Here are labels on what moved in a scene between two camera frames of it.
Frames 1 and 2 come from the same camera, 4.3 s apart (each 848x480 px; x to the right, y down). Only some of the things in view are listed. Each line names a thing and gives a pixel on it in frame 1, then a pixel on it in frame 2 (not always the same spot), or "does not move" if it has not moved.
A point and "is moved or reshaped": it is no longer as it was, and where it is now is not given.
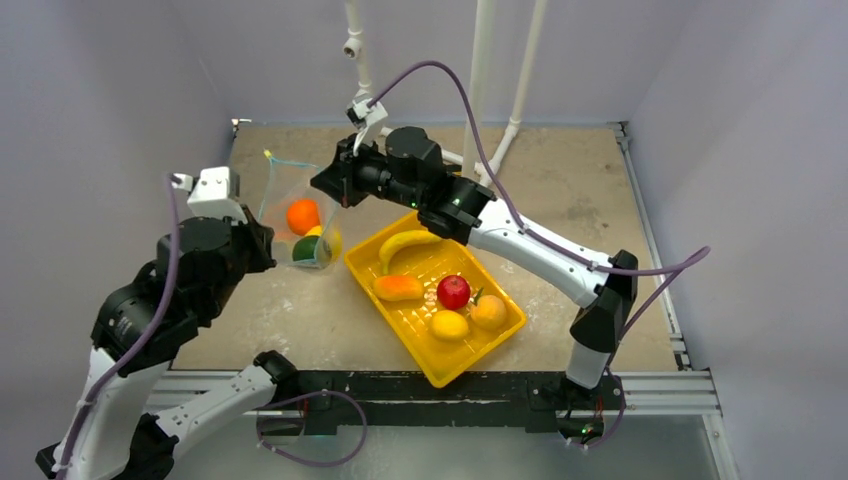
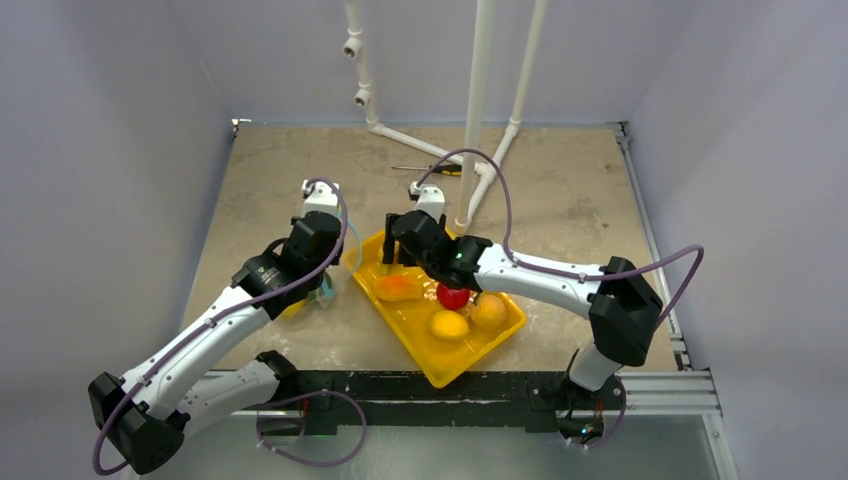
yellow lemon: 331,241 is moved or reshaped
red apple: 453,292 does not move
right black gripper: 341,180 → 396,245
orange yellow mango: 398,287 does not move
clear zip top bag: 305,219 → 336,276
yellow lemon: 449,325 does not move
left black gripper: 261,235 → 293,219
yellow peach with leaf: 489,312 does not move
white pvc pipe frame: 478,82 does not move
